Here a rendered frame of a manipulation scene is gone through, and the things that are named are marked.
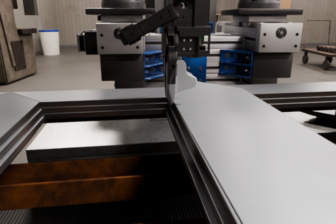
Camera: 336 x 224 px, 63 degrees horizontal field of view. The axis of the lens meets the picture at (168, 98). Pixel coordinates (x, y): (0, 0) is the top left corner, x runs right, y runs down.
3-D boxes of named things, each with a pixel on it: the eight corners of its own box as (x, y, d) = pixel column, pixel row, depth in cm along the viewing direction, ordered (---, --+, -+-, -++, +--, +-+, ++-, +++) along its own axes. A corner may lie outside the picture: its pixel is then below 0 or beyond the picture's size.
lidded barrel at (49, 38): (45, 53, 823) (42, 29, 804) (63, 53, 828) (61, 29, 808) (38, 55, 771) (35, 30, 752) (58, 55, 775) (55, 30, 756)
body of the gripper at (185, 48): (209, 60, 50) (213, -11, 46) (162, 61, 48) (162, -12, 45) (199, 55, 57) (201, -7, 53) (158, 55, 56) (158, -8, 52)
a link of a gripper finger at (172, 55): (177, 85, 49) (177, 36, 47) (168, 86, 49) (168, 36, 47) (173, 80, 54) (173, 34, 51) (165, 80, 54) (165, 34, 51)
